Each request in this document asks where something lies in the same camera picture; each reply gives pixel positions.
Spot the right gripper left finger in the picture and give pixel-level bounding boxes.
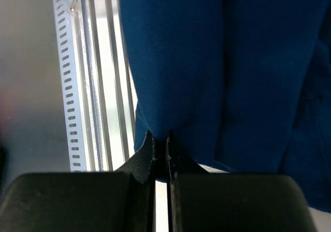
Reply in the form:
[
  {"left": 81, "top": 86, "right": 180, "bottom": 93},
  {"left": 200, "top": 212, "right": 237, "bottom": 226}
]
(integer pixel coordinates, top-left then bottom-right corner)
[{"left": 1, "top": 133, "right": 155, "bottom": 231}]

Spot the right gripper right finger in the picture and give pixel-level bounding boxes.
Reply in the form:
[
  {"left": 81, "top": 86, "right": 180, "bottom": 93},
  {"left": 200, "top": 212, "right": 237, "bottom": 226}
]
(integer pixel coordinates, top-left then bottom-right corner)
[{"left": 165, "top": 134, "right": 316, "bottom": 231}]

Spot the blue t shirt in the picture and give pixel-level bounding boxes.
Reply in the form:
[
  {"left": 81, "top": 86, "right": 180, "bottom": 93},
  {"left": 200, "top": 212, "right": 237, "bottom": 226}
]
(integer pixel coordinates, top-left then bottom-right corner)
[{"left": 120, "top": 0, "right": 330, "bottom": 212}]

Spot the aluminium frame rail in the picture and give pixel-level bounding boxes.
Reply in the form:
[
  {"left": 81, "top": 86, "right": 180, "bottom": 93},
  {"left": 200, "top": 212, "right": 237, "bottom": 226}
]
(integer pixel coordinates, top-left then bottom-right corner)
[{"left": 70, "top": 0, "right": 137, "bottom": 171}]

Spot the white slotted cable duct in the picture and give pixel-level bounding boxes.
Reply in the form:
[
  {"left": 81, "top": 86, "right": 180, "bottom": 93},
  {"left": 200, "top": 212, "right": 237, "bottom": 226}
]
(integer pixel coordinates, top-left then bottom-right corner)
[{"left": 53, "top": 0, "right": 87, "bottom": 172}]

